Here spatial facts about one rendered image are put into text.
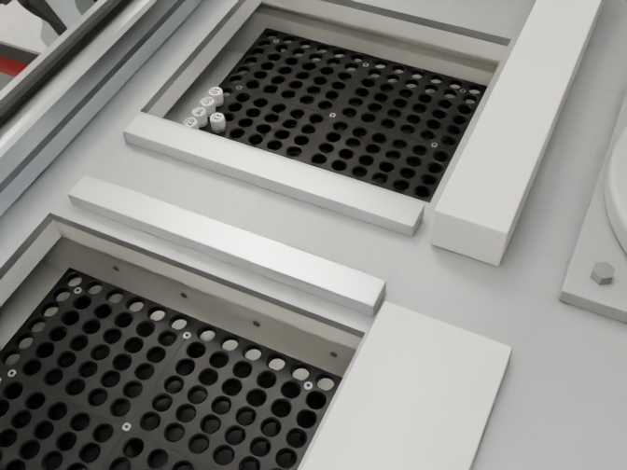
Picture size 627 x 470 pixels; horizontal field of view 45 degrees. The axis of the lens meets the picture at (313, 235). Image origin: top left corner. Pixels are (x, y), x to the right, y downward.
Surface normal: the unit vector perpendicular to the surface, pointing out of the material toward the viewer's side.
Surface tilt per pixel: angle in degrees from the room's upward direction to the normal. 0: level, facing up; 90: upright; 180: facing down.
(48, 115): 90
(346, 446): 0
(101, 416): 0
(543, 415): 0
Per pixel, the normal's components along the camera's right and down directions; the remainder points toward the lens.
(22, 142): 0.90, 0.31
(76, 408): -0.04, -0.62
